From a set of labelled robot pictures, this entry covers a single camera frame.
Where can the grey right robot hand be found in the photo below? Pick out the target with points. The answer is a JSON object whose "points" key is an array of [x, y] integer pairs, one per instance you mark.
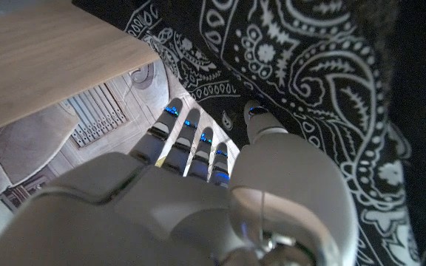
{"points": [[161, 214]]}

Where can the black paisley bandana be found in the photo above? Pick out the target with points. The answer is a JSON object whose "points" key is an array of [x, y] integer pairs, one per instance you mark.
{"points": [[309, 74]]}

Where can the printed window backdrop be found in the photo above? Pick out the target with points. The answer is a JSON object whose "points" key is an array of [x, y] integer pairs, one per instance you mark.
{"points": [[98, 118]]}

